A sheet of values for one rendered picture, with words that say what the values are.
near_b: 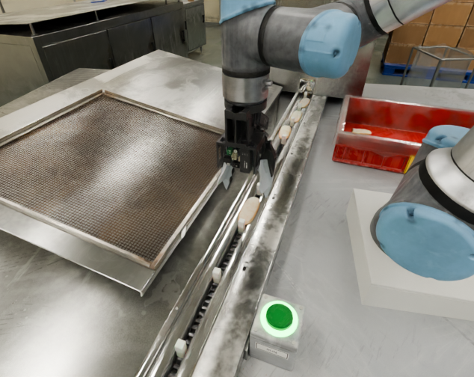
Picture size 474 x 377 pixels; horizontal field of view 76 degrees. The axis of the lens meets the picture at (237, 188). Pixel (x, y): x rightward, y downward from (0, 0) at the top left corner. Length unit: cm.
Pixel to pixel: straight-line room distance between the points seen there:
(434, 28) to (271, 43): 465
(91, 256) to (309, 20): 50
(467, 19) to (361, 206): 454
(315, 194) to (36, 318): 66
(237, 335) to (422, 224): 31
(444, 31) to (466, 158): 469
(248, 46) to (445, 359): 56
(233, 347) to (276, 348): 6
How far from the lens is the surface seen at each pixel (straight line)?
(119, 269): 58
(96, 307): 64
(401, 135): 122
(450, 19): 504
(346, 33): 40
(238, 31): 46
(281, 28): 43
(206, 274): 59
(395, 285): 60
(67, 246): 63
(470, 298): 65
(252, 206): 71
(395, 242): 44
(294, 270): 64
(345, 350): 58
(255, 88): 48
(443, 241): 41
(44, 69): 237
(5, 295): 74
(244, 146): 50
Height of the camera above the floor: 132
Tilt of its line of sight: 37 degrees down
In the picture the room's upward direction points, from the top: straight up
